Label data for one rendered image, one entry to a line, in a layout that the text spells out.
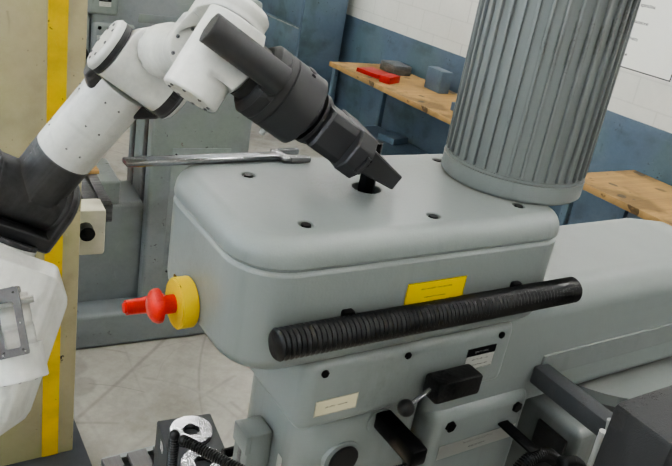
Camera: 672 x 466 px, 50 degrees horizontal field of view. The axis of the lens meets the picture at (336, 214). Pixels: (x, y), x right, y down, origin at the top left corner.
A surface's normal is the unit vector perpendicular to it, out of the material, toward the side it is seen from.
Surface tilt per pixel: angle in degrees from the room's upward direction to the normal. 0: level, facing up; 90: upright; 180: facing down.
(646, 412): 0
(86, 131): 98
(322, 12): 90
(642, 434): 90
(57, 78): 90
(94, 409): 0
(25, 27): 90
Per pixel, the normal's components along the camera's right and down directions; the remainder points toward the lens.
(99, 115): 0.21, 0.53
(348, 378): 0.51, 0.40
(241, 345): -0.32, 0.31
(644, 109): -0.84, 0.07
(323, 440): 0.06, 0.39
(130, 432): 0.16, -0.91
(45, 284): 0.62, -0.16
